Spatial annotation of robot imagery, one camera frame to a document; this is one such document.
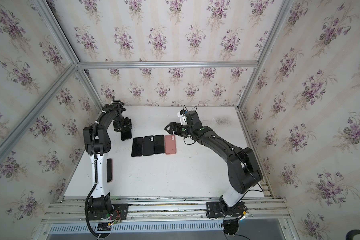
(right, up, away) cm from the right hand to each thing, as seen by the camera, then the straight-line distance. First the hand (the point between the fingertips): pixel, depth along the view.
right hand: (168, 130), depth 83 cm
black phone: (-30, -3, +17) cm, 35 cm away
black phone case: (-15, -11, +15) cm, 24 cm away
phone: (-22, -13, +13) cm, 28 cm away
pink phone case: (0, -11, +15) cm, 18 cm away
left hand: (-32, +1, +22) cm, 39 cm away
